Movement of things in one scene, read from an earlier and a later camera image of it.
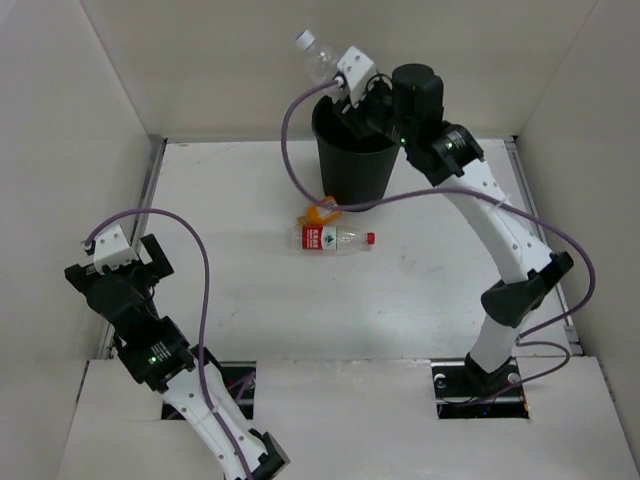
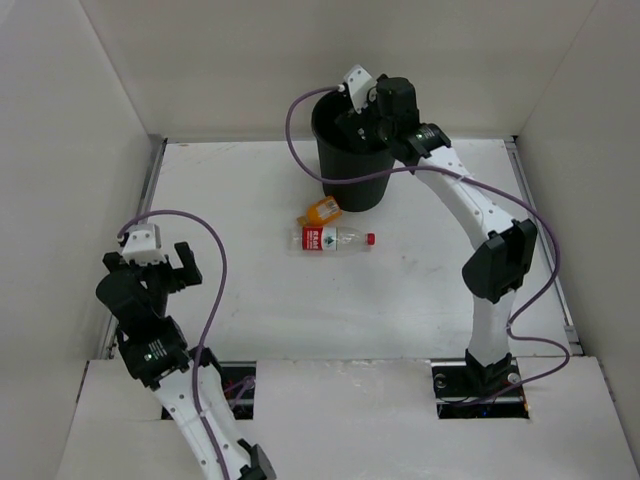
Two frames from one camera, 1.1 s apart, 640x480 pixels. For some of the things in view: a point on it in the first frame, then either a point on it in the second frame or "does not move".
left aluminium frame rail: x=141 y=225 does not move
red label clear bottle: x=328 y=239 does not move
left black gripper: x=122 y=270 → x=151 y=270
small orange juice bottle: x=318 y=214 does not move
